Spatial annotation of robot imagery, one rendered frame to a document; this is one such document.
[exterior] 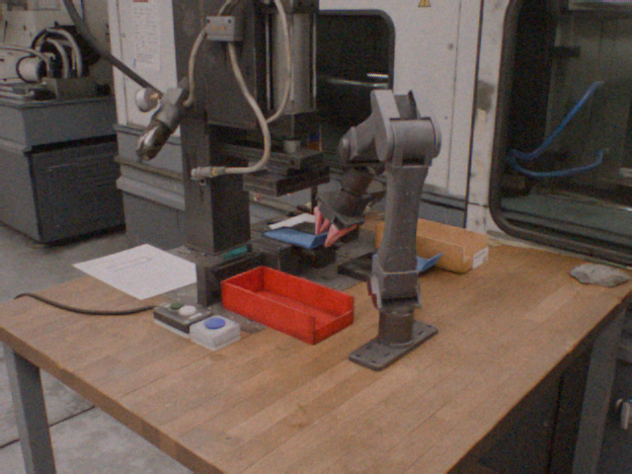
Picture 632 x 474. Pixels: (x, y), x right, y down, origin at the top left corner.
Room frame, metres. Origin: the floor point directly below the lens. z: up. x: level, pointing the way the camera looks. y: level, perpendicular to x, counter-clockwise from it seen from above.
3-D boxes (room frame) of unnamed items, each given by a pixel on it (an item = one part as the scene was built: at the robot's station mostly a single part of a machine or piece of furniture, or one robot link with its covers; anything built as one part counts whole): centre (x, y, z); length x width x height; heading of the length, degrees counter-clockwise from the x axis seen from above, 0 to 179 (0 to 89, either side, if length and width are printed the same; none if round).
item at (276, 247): (1.45, 0.05, 0.98); 0.20 x 0.10 x 0.01; 139
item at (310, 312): (1.19, 0.05, 0.93); 0.25 x 0.12 x 0.06; 49
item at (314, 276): (1.52, 0.09, 0.88); 0.65 x 0.50 x 0.03; 139
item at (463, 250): (1.53, -0.29, 0.93); 0.25 x 0.13 x 0.08; 49
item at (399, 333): (1.06, -0.15, 0.94); 0.20 x 0.07 x 0.08; 139
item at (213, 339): (1.09, 0.18, 0.90); 0.07 x 0.07 x 0.06; 49
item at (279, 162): (1.48, 0.11, 1.22); 0.26 x 0.18 x 0.30; 49
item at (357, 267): (1.42, -0.17, 0.91); 0.17 x 0.16 x 0.02; 139
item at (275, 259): (1.45, 0.05, 0.94); 0.20 x 0.10 x 0.07; 139
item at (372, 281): (1.07, -0.14, 1.00); 0.09 x 0.06 x 0.06; 102
